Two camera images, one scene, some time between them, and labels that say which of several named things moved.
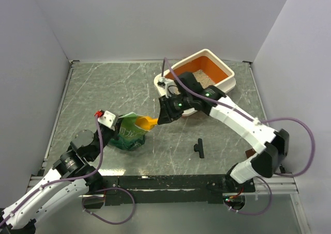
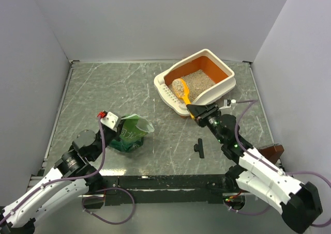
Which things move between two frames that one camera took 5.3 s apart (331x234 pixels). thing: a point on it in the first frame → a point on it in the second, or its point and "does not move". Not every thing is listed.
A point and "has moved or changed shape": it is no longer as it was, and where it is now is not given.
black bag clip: [199, 147] does not move
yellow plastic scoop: [146, 123] has moved or changed shape
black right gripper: [166, 114] → [202, 112]
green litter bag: [131, 137] does not move
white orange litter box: [208, 70] does not move
